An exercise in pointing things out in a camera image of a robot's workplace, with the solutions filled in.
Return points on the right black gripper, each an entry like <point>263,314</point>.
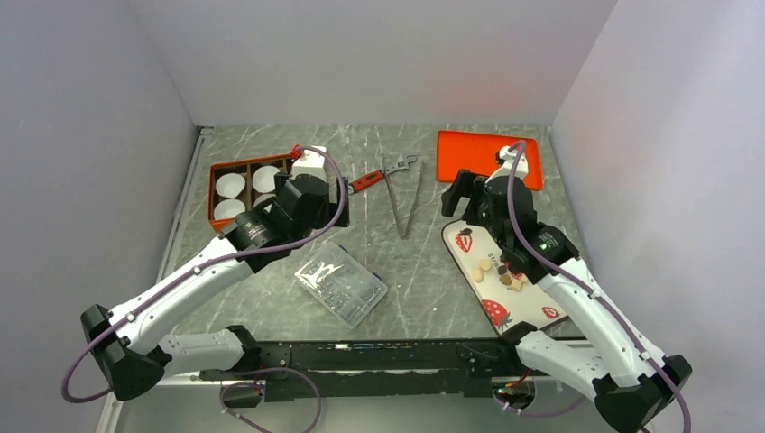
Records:
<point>466,185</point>

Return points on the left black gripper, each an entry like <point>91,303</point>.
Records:
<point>329,207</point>

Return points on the metal tongs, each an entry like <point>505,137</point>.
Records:
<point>402,178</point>

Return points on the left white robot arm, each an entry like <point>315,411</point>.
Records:
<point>133,344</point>

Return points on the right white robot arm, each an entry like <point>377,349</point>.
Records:
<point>635,380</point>

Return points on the orange chocolate box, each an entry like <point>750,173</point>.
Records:
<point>245,167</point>

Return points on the round white chocolate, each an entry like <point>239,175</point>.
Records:
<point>477,275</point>

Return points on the white paper cup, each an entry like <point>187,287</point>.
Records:
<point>230,185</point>
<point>264,201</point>
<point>263,179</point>
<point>228,208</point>

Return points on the strawberry print white tray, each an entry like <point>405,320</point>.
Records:
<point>505,309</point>

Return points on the orange flat tray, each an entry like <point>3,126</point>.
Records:
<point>477,152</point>

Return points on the clear plastic screw box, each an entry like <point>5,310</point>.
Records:
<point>341,284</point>

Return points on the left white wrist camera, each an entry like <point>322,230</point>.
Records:
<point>308,163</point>

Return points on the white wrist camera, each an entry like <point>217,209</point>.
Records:
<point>512,162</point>
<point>308,163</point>

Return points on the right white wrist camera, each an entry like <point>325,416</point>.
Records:
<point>512,162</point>

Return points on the red handled adjustable wrench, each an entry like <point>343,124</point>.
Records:
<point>379,175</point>

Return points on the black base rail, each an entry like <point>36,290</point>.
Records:
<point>472,368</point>

